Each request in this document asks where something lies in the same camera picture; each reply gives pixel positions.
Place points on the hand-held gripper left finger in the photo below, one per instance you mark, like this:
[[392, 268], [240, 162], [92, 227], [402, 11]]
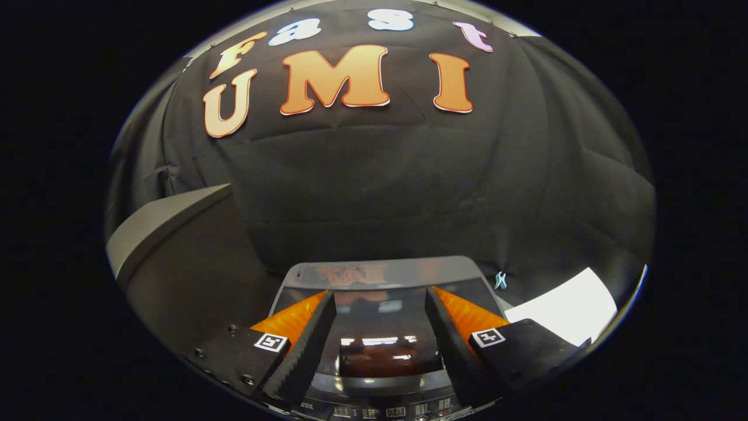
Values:
[[301, 356]]

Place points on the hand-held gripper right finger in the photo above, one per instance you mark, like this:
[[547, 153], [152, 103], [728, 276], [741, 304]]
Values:
[[456, 356]]

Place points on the dark washing machine lid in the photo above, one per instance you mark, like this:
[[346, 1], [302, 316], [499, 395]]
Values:
[[380, 318]]

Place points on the grey washing machine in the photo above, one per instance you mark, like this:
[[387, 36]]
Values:
[[380, 397]]

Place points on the light blue clip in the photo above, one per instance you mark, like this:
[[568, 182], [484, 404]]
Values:
[[501, 280]]

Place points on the white table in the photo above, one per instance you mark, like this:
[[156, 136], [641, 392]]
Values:
[[564, 310]]

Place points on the grey side stand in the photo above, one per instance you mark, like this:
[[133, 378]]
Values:
[[169, 280]]

